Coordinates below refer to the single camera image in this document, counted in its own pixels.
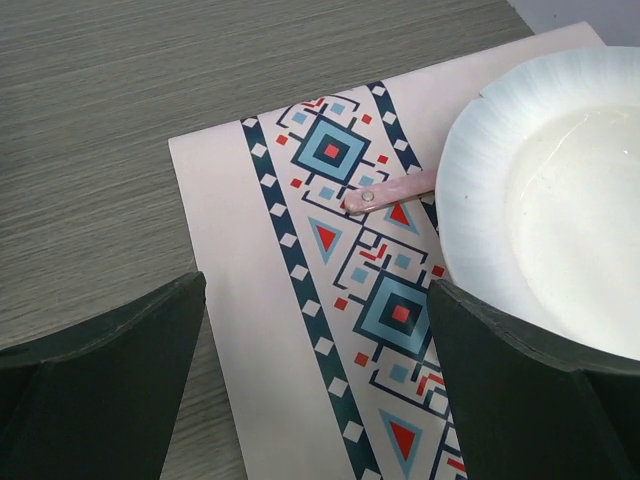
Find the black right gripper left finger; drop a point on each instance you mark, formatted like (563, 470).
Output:
(99, 399)

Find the white paper plate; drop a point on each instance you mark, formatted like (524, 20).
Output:
(537, 196)

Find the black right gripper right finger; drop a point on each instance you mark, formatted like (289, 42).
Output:
(528, 403)

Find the patterned white placemat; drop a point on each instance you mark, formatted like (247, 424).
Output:
(320, 317)

